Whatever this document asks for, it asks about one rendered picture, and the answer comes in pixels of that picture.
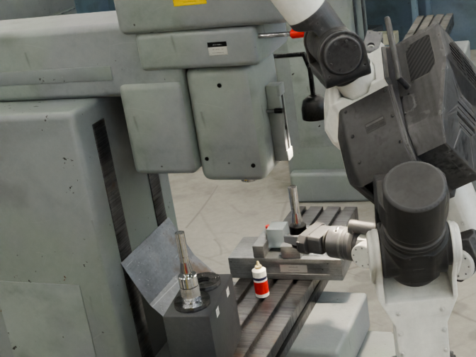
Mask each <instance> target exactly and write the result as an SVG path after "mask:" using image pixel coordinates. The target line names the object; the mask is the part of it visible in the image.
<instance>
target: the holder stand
mask: <svg viewBox="0 0 476 357"><path fill-rule="evenodd" d="M197 276H198V283H199V287H200V294H201V299H200V301H198V302H196V303H193V304H186V303H184V302H183V301H182V297H181V290H179V291H178V293H177V294H176V297H175V298H174V300H173V301H172V303H171V304H170V306H169V308H168V310H167V311H166V313H165V314H164V316H163V320H164V326H165V330H166V337H167V341H168V345H169V351H170V355H171V357H233V355H234V352H235V350H236V348H237V345H238V343H239V340H240V339H241V337H242V331H241V327H240V322H239V314H238V309H237V301H236V297H235V292H234V284H233V280H232V274H217V273H213V272H204V273H197Z"/></svg>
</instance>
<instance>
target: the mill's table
mask: <svg viewBox="0 0 476 357"><path fill-rule="evenodd" d="M300 214H301V216H302V221H303V222H305V223H306V225H313V224H314V223H315V222H323V223H324V224H325V225H329V226H333V225H341V226H346V227H348V223H349V220H358V208H357V207H345V208H344V209H343V210H341V207H340V206H327V208H326V210H323V206H310V208H309V209H308V210H306V206H300ZM267 280H268V289H269V296H267V297H264V298H258V297H257V296H256V293H255V289H254V280H253V278H240V279H239V280H238V281H237V282H236V284H235V285H234V292H235V297H236V301H237V309H238V314H239V322H240V327H241V331H242V337H241V339H240V340H239V343H238V345H237V348H236V350H235V352H234V355H233V357H286V355H287V354H288V352H289V350H290V348H291V346H292V345H293V343H294V341H295V340H296V338H297V336H298V334H299V333H300V330H301V329H302V327H303V325H304V324H305V322H306V320H307V318H308V317H309V315H310V313H311V311H312V310H313V308H314V306H315V305H316V303H317V301H318V299H319V297H320V295H321V294H322V292H323V290H324V289H325V287H326V285H327V283H328V282H329V281H328V280H293V279H267Z"/></svg>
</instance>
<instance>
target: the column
mask: <svg viewBox="0 0 476 357"><path fill-rule="evenodd" d="M168 217H169V219H170V220H171V221H172V222H173V224H174V226H175V227H176V229H177V230H179V229H178V225H177V221H176V213H175V210H174V202H173V198H172V194H171V187H170V183H169V176H168V174H141V173H139V172H138V171H137V170H136V168H135V163H134V159H133V155H132V148H131V144H130V138H129V134H128V127H127V123H126V119H125V113H124V109H123V102H122V98H121V96H114V97H97V98H65V99H48V100H32V101H0V357H155V356H156V355H157V354H158V353H159V351H160V350H161V349H162V347H163V346H164V345H165V343H166V342H167V337H166V330H165V326H164V320H163V317H162V316H161V315H160V314H159V313H158V312H157V311H156V310H155V309H154V308H152V307H151V306H150V305H149V304H148V302H147V301H146V300H145V298H144V297H143V295H142V293H141V292H140V291H139V290H138V288H137V286H136V285H135V284H134V283H133V281H132V279H131V278H130V277H129V275H128V274H127V272H126V271H125V269H124V268H123V267H122V265H121V264H120V263H121V262H123V261H124V260H125V259H126V258H127V257H128V256H129V255H130V254H131V253H132V252H133V251H134V250H135V249H136V248H137V247H138V246H139V245H140V244H141V243H142V242H143V241H144V240H145V239H146V238H148V236H149V235H150V234H151V233H153V231H155V229H156V228H158V226H160V224H161V223H163V222H164V221H165V220H166V219H167V218H168Z"/></svg>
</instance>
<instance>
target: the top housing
mask: <svg viewBox="0 0 476 357"><path fill-rule="evenodd" d="M114 4H115V10H116V14H117V18H118V25H119V29H120V31H121V32H122V33H124V34H138V33H157V32H166V31H177V30H195V29H205V28H224V27H234V26H252V25H262V24H272V23H285V22H287V21H286V20H285V19H284V17H283V16H282V15H281V13H280V12H279V11H278V9H277V8H276V7H275V6H274V5H273V3H272V2H271V0H114Z"/></svg>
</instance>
